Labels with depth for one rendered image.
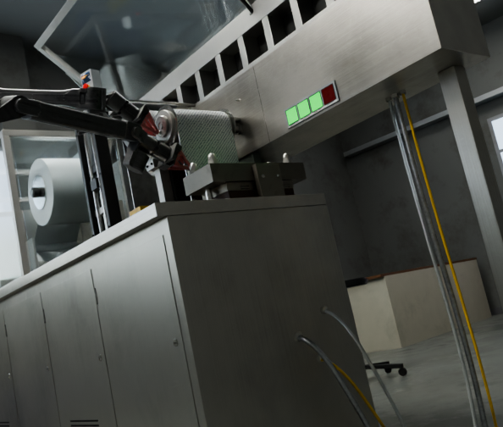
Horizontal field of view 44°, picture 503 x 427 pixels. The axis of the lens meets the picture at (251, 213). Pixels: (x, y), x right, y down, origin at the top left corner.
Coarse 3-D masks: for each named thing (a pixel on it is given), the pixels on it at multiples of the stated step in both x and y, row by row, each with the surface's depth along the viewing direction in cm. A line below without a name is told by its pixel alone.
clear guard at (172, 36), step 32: (96, 0) 261; (128, 0) 254; (160, 0) 248; (192, 0) 243; (224, 0) 237; (64, 32) 283; (96, 32) 276; (128, 32) 269; (160, 32) 262; (192, 32) 256; (96, 64) 293; (128, 64) 285; (160, 64) 278; (128, 96) 303
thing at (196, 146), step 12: (180, 132) 215; (192, 132) 218; (204, 132) 221; (180, 144) 213; (192, 144) 216; (204, 144) 219; (216, 144) 223; (228, 144) 226; (192, 156) 215; (204, 156) 218; (216, 156) 221; (228, 156) 225
